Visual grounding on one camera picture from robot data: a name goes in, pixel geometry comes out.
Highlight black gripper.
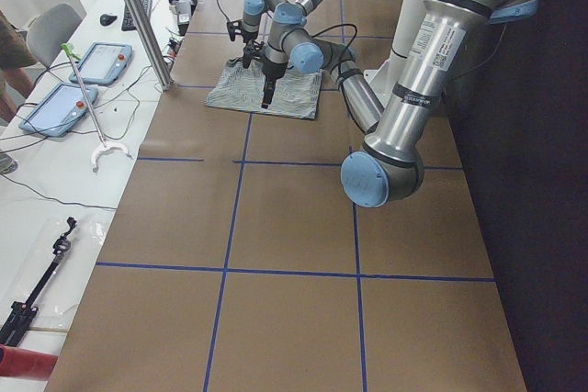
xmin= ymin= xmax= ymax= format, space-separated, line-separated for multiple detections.
xmin=262 ymin=61 xmax=284 ymax=109
xmin=243 ymin=30 xmax=257 ymax=45

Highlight navy white striped polo shirt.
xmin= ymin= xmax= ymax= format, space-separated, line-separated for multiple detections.
xmin=204 ymin=57 xmax=323 ymax=120

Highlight black computer keyboard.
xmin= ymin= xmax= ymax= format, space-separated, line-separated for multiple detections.
xmin=120 ymin=0 xmax=154 ymax=32

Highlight black computer mouse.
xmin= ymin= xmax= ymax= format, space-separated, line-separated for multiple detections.
xmin=99 ymin=14 xmax=118 ymax=27

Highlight far teach pendant tablet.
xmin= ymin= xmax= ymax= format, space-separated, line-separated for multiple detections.
xmin=76 ymin=42 xmax=133 ymax=86

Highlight teach pendant tablet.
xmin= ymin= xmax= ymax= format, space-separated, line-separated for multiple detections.
xmin=76 ymin=42 xmax=133 ymax=86
xmin=18 ymin=82 xmax=87 ymax=137

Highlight white reacher grabber tool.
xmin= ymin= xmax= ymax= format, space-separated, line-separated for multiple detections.
xmin=61 ymin=43 xmax=131 ymax=174

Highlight near teach pendant tablet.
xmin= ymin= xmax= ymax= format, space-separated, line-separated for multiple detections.
xmin=18 ymin=82 xmax=87 ymax=137

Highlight grey office chair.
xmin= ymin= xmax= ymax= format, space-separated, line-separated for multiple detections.
xmin=27 ymin=3 xmax=82 ymax=68

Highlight seated person legs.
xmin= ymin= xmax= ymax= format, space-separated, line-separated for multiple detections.
xmin=1 ymin=13 xmax=38 ymax=122

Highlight black tripod stick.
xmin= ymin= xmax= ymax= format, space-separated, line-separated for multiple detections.
xmin=1 ymin=217 xmax=77 ymax=347

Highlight red cylinder object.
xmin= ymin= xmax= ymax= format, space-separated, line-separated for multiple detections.
xmin=0 ymin=345 xmax=58 ymax=381

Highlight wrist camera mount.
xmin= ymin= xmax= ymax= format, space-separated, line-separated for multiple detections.
xmin=242 ymin=39 xmax=265 ymax=69
xmin=226 ymin=19 xmax=243 ymax=41

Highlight aluminium frame post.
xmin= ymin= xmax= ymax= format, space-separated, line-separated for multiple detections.
xmin=124 ymin=0 xmax=173 ymax=91

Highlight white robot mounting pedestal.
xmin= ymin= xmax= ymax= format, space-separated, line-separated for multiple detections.
xmin=364 ymin=0 xmax=426 ymax=106

